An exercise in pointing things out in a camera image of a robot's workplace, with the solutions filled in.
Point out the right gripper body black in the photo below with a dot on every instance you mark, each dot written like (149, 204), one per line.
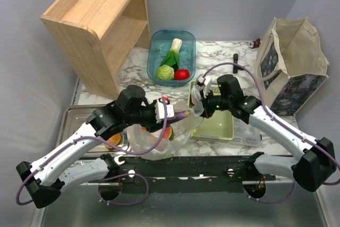
(212, 102)

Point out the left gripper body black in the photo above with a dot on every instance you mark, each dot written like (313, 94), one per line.
(146, 116)

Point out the purple toy eggplant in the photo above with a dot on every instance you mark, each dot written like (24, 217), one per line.
(178, 116)

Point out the toy watermelon slice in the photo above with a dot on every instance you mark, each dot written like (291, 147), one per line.
(168, 133)

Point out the clear plastic grocery bag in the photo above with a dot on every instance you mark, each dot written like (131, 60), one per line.
(176, 135)

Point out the orange glazed bread bun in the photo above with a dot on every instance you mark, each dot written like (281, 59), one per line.
(114, 140)

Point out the red toy pepper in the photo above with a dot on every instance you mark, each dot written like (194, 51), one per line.
(181, 74)

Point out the green toy cabbage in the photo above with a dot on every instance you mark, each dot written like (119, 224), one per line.
(165, 72)

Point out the toy bok choy green white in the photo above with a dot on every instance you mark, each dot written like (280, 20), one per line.
(172, 57)

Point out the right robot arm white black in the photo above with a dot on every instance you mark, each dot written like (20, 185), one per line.
(312, 160)

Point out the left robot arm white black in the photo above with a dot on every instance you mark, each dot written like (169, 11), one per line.
(45, 178)

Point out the light green plastic basket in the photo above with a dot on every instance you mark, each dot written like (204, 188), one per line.
(218, 128)

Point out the clear plastic compartment box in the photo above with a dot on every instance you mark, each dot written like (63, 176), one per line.
(245, 134)

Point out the black T-shaped pipe fitting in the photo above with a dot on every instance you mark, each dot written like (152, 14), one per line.
(235, 61)

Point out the metal baking tray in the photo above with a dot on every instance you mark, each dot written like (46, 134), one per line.
(72, 119)

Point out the teal transparent plastic bin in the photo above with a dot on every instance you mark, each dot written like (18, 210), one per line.
(161, 42)

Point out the small red black connector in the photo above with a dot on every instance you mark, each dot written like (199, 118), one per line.
(255, 43)

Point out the canvas tote bag with print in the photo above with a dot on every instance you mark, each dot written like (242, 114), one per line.
(290, 65)

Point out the wooden shelf unit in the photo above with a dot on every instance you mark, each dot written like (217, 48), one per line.
(97, 36)

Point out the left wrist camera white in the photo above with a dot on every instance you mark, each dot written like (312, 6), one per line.
(164, 110)

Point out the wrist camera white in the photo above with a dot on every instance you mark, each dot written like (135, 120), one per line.
(164, 110)
(205, 84)

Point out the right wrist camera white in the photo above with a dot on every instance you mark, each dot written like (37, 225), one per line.
(205, 84)

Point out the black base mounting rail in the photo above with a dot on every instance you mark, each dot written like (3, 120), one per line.
(184, 174)

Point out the aluminium frame rail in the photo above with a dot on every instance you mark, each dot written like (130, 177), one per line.
(90, 183)

